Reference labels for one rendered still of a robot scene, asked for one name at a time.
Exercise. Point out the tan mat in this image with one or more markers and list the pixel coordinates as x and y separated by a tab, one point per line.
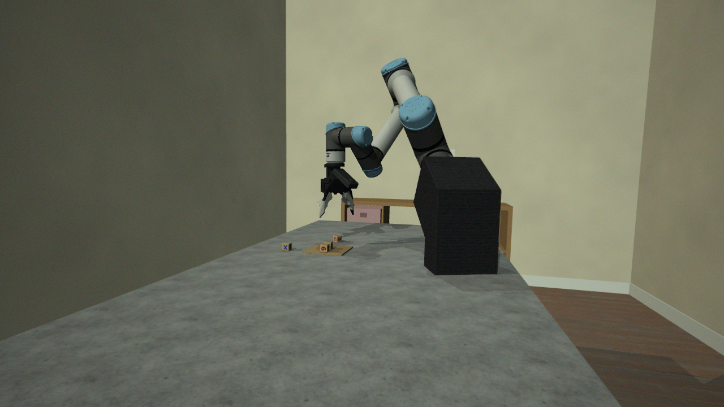
337	250

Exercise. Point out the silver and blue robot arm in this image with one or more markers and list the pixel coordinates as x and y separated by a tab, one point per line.
416	113

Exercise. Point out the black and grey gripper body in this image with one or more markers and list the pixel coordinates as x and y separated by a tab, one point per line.
337	186

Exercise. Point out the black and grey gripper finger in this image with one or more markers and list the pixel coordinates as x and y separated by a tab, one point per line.
327	197
347	198

